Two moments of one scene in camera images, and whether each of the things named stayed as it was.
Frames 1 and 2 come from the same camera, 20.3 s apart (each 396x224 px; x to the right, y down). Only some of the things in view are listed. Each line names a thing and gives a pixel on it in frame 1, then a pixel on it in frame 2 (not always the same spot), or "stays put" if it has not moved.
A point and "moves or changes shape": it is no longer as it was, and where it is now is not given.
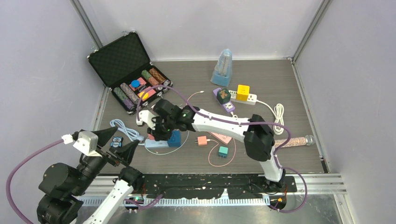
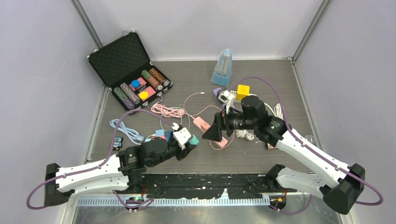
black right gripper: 157,133 → 215,133
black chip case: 124,66 stays put
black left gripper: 124,153 → 182,153
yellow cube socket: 243,93 stays put
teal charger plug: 222,151 → 194,140
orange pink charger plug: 201,140 moves or changes shape
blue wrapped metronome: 222,74 stays put
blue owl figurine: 116,142 stays put
